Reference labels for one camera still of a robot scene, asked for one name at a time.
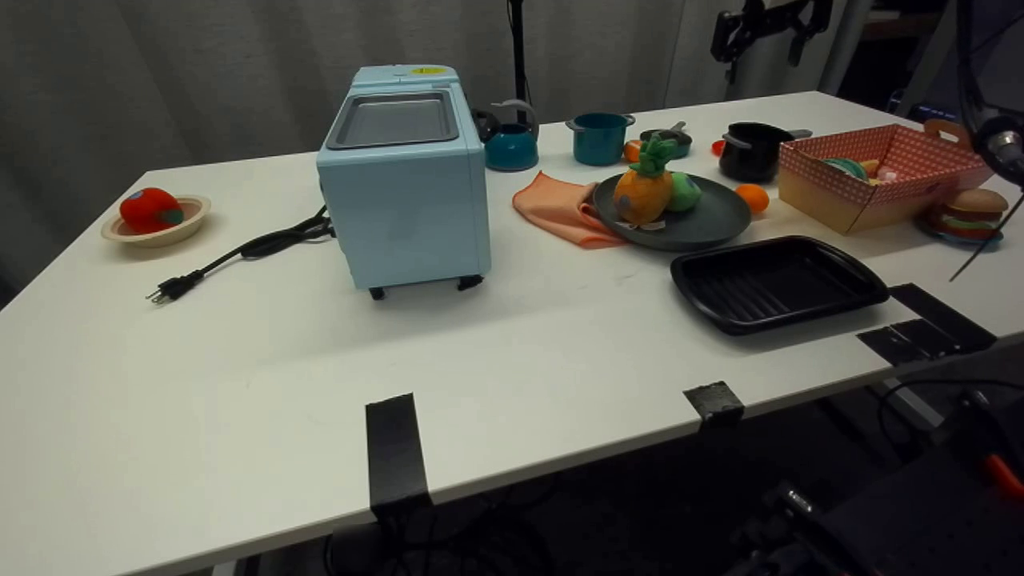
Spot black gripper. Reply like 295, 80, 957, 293
712, 0, 838, 69

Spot striped watermelon slice plush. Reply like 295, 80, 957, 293
823, 153, 871, 183

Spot green pear plush toy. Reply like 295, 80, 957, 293
665, 166, 707, 214

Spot orange pineapple plush green leaves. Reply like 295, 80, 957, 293
607, 132, 682, 229

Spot black toy pot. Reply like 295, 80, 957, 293
712, 118, 815, 186

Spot yellow plush toy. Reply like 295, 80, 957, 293
858, 156, 902, 189

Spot grey plate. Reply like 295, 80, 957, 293
583, 170, 754, 256

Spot teal toy pot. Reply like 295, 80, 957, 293
562, 109, 637, 170

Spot red checkered basket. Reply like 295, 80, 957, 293
774, 118, 1000, 238

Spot toy burger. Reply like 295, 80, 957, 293
936, 186, 1012, 238

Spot teal toy kettle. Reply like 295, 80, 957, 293
472, 94, 543, 177

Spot light blue toy oven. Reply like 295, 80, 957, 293
314, 61, 497, 305

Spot red tomato plush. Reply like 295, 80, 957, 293
115, 186, 188, 235

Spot teal pan with grey lid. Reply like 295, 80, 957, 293
637, 118, 697, 162

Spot black grill tray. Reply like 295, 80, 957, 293
670, 233, 892, 338

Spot orange cloth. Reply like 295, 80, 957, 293
509, 170, 635, 253

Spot grey curtain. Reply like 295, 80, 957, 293
0, 0, 891, 308

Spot beige bowl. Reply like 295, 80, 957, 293
99, 196, 212, 253

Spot black table edge strap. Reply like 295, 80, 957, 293
855, 282, 1002, 371
682, 377, 750, 430
362, 391, 433, 513

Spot black equipment frame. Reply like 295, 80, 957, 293
733, 338, 1024, 576

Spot orange-handled tool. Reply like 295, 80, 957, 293
978, 451, 1024, 505

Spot black oven power cord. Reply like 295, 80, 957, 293
146, 205, 336, 308

